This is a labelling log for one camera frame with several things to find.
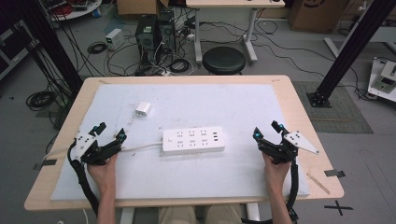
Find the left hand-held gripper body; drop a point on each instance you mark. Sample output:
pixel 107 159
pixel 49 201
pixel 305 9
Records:
pixel 84 144

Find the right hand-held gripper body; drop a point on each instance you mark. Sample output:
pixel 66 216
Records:
pixel 300 141

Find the white charger adapter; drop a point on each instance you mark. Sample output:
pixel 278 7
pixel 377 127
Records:
pixel 143 109

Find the white power strip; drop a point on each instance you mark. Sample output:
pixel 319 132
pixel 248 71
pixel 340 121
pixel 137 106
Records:
pixel 193 147

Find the person's left hand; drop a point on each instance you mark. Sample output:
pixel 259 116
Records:
pixel 104 175

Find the person's right hand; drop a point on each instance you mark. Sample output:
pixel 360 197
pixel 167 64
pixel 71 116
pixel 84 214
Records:
pixel 277 174

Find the light wooden table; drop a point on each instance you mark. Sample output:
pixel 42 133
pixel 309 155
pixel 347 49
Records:
pixel 306 124

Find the black tape strip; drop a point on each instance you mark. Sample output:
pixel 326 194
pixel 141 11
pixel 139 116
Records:
pixel 334 173
pixel 46 162

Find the thin wooden stick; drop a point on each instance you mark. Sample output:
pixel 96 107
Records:
pixel 318 183

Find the grey floor mat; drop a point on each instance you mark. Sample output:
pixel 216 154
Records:
pixel 342 115

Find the white foam mat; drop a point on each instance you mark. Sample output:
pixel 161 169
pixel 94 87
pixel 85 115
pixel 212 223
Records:
pixel 193 102

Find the white table leg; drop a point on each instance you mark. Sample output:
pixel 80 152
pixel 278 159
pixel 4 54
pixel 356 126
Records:
pixel 253 211
pixel 127 216

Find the black tape cross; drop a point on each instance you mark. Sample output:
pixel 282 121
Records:
pixel 338 207

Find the black round stool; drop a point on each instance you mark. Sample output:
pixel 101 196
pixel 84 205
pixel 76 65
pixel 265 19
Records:
pixel 223 59

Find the person's right leg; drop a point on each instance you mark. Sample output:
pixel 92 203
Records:
pixel 224 214

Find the person's leg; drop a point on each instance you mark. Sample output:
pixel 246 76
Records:
pixel 177 215
pixel 224 214

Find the white power supply box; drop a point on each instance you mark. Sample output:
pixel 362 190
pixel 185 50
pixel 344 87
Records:
pixel 114 39

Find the black metal stand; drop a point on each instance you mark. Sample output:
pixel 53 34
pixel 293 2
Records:
pixel 53 46
pixel 351 49

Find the person's left leg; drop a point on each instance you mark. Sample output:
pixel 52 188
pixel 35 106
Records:
pixel 177 215

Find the black computer tower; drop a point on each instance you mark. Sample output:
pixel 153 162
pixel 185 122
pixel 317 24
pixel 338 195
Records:
pixel 146 37
pixel 166 31

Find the white device on floor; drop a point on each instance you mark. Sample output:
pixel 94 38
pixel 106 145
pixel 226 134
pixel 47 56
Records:
pixel 384 79

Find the grey metal shelf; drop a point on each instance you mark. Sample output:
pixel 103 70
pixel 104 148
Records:
pixel 12 53

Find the large cardboard box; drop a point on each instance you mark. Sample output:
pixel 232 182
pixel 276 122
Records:
pixel 317 15

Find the round white table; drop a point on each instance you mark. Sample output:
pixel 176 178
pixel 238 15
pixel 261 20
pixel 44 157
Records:
pixel 74 9

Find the small cardboard box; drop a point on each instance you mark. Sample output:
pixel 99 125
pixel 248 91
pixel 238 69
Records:
pixel 137 6

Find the white-legged wooden desk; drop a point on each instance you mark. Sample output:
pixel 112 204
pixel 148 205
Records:
pixel 233 3

